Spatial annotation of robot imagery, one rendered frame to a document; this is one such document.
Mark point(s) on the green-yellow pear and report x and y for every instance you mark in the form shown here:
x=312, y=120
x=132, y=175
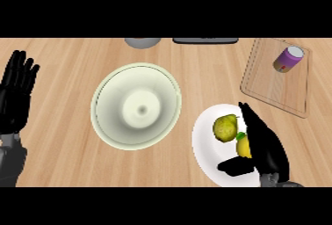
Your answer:
x=226, y=128

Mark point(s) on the pale cream bowl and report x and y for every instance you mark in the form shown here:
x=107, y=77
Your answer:
x=136, y=106

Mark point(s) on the white plate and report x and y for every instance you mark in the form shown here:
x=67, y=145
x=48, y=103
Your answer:
x=207, y=149

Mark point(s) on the wooden cutting board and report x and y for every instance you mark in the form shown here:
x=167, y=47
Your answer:
x=277, y=79

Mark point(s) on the purple can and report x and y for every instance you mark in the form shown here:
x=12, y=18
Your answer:
x=288, y=59

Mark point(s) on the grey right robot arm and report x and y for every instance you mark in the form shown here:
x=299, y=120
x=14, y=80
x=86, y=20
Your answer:
x=277, y=181

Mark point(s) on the yellow lemon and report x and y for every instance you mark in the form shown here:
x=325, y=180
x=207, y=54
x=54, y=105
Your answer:
x=243, y=146

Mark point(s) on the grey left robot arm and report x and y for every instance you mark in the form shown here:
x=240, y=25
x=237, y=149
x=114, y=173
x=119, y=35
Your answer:
x=9, y=158

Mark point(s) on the dark grey flat appliance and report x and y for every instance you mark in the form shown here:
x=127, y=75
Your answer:
x=206, y=40

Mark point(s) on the grey round object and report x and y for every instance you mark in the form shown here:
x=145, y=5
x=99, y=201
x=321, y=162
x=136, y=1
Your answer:
x=142, y=42

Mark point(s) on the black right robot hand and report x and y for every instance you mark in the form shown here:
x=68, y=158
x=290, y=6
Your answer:
x=266, y=143

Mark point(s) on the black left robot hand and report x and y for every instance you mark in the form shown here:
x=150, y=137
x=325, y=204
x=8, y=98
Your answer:
x=15, y=93

